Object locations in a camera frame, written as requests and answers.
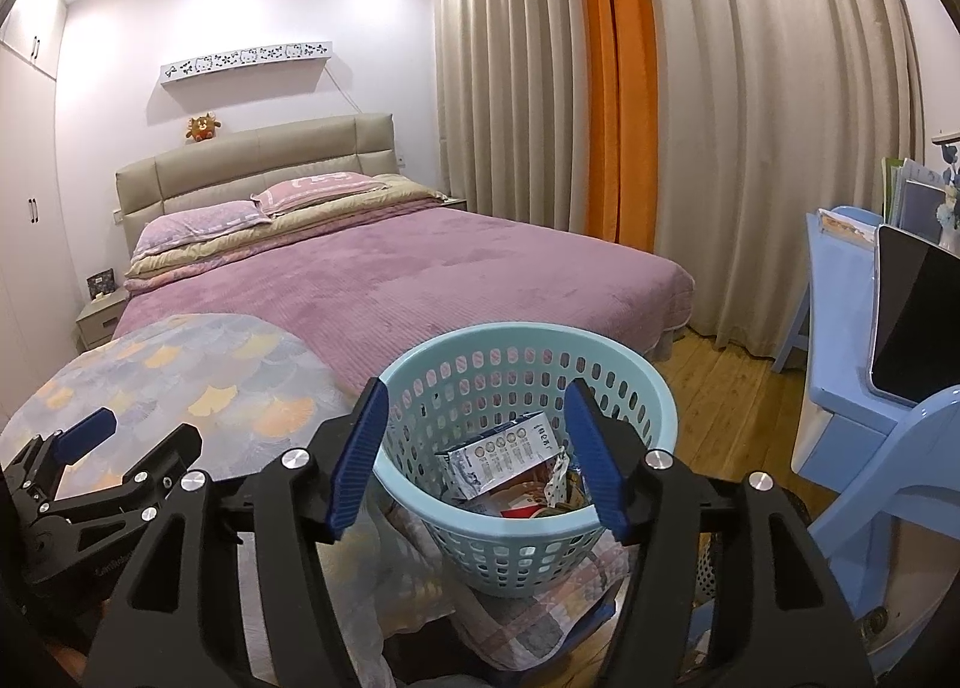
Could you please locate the pink pillow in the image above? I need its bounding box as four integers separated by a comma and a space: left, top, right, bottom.
251, 172, 387, 217

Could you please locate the light blue plastic basket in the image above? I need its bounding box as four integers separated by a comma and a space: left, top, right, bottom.
373, 323, 680, 597

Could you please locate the bed with purple blanket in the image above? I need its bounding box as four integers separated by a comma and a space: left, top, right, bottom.
112, 193, 698, 375

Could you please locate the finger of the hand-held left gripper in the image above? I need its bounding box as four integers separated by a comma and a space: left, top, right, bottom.
4, 407, 119, 509
34, 424, 205, 533

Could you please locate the light blue chair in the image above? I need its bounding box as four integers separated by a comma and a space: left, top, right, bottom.
806, 373, 960, 688

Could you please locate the white milk carton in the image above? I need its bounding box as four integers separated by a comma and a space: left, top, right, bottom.
437, 418, 562, 505

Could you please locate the orange curtain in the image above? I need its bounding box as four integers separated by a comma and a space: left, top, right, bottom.
568, 0, 661, 256

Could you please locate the green upright book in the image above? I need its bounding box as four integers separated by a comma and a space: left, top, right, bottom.
881, 158, 912, 224

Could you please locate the black tablet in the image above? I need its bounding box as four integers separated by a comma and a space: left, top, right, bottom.
868, 224, 960, 408

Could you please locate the beige padded headboard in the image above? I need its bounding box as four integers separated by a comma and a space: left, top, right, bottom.
115, 112, 397, 254

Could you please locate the beige folded quilt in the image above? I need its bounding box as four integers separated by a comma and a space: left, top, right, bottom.
124, 174, 451, 292

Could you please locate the light blue desk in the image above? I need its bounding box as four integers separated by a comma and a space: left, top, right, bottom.
772, 206, 931, 486

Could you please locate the beige curtain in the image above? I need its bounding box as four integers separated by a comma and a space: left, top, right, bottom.
431, 0, 601, 239
634, 0, 947, 363

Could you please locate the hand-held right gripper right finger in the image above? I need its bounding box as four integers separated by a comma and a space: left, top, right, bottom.
562, 377, 875, 688

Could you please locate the open picture book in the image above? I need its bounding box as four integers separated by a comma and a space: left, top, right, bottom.
817, 208, 878, 250

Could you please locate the white wardrobe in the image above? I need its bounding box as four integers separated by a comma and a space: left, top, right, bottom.
0, 0, 83, 419

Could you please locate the purple pillow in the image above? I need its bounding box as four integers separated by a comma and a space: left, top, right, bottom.
131, 200, 271, 262

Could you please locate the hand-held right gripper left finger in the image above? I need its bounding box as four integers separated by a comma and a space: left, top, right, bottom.
82, 377, 391, 688

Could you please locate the patchwork cushion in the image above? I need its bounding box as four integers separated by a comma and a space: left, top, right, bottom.
382, 500, 638, 674

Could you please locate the grey blue upright book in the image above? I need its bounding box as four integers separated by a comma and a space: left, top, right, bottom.
900, 178, 947, 243

